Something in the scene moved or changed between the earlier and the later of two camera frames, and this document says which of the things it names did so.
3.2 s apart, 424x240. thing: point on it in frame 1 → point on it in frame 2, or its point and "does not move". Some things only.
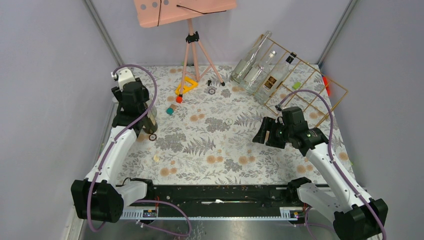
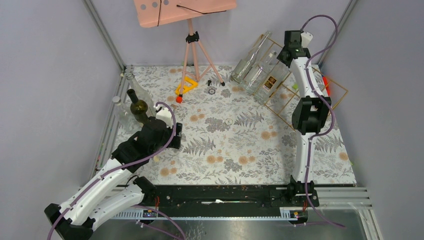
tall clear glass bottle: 242,68 does not move
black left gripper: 117,92 → 176,143
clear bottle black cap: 273,79 does not move
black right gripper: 268,123 → 280,56
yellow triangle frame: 195,84 does not move
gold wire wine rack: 283,80 does not move
